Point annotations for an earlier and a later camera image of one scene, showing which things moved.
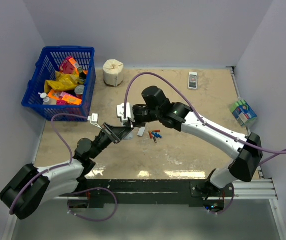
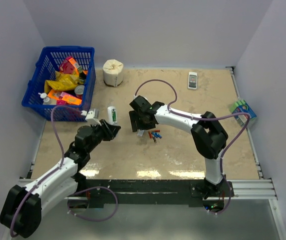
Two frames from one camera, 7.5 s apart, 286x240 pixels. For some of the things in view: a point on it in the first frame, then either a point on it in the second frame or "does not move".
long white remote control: (129, 136) to (112, 115)
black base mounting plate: (150, 193) does not move
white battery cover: (141, 131) does not move
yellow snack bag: (63, 81) does not move
